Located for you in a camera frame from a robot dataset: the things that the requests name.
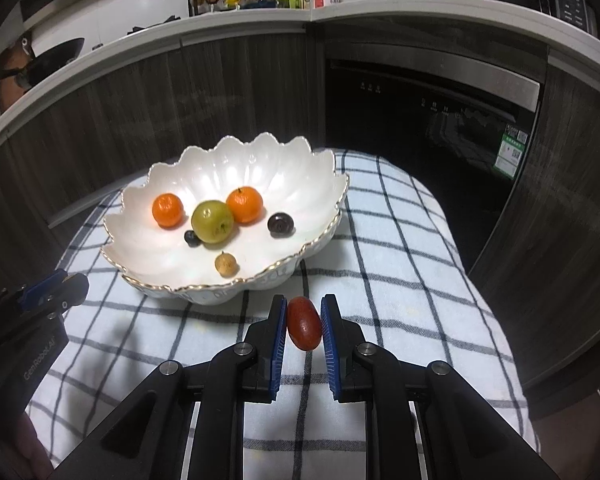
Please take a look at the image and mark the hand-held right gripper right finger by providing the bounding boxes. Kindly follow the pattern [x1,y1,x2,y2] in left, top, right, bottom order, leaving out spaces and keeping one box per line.
[320,294,561,480]

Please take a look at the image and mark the black built-in dishwasher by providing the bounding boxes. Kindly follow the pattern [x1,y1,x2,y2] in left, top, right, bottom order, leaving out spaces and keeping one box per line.
[324,56,544,272]

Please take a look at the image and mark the brown round pan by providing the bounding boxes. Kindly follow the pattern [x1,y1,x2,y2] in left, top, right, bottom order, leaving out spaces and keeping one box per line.
[0,35,34,113]

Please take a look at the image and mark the black stove grate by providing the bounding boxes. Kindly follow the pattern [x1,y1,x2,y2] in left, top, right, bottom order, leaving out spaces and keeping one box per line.
[126,14,182,37]

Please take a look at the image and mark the red cherry tomato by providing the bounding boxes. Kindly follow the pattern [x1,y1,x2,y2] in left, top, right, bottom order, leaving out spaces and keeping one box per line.
[286,296,323,351]

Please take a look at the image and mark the black wok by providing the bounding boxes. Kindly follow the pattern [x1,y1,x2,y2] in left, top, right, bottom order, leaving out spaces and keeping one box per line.
[0,36,86,92]

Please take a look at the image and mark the green label sticker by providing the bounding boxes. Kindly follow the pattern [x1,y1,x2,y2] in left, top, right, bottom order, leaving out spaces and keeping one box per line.
[494,127,529,177]

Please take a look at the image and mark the white kitchen countertop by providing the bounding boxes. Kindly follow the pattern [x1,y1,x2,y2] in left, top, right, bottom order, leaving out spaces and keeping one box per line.
[0,0,600,161]

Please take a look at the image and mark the dark wood cabinet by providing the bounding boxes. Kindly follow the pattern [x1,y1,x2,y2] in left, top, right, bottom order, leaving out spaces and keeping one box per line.
[467,45,600,411]
[0,30,327,288]

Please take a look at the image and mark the orange tangerine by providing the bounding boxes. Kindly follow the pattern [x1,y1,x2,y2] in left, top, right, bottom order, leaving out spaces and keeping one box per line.
[152,193,185,229]
[226,186,265,225]

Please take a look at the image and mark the small brown longan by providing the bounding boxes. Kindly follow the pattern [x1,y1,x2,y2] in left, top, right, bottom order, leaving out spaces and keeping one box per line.
[215,251,241,277]

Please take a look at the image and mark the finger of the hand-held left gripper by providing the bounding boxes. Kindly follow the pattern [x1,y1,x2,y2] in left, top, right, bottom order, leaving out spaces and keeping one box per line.
[18,268,69,312]
[54,273,90,312]

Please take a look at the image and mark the dark purple plum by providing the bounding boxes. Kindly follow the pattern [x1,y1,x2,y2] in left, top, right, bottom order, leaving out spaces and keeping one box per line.
[267,212,294,236]

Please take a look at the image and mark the yellow-green round fruit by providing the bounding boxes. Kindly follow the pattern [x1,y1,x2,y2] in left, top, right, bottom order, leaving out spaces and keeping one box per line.
[191,200,235,245]

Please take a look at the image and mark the person's left hand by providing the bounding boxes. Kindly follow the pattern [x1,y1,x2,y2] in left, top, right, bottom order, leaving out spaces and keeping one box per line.
[7,410,55,480]

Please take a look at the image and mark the white scalloped bowl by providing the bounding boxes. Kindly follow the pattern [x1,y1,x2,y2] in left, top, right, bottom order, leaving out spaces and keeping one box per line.
[101,132,351,307]

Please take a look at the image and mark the white checkered cloth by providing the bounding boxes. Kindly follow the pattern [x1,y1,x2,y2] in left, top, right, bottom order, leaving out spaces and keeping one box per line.
[27,147,541,480]

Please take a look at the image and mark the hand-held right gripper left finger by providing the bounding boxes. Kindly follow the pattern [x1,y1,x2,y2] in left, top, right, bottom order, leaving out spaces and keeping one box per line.
[50,294,287,480]

